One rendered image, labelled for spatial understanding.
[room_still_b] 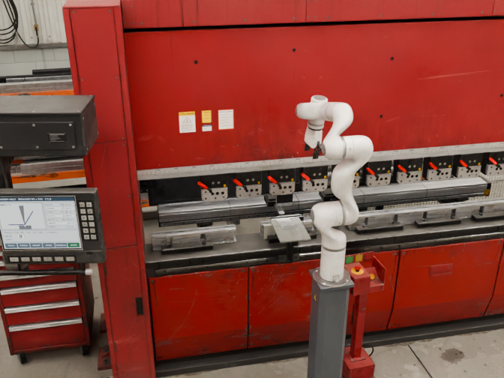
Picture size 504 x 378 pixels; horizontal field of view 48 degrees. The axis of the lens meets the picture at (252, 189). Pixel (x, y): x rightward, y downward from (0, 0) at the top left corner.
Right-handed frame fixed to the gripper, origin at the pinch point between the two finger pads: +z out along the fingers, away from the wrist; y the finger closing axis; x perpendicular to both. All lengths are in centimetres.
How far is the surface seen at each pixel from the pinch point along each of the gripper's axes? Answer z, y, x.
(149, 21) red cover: -59, -49, -73
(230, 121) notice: -7.1, -33.5, -32.8
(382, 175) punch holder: 28, -6, 57
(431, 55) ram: -44, -12, 77
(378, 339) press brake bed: 145, 20, 64
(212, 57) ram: -41, -40, -42
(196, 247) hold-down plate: 67, -24, -54
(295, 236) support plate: 53, 3, -3
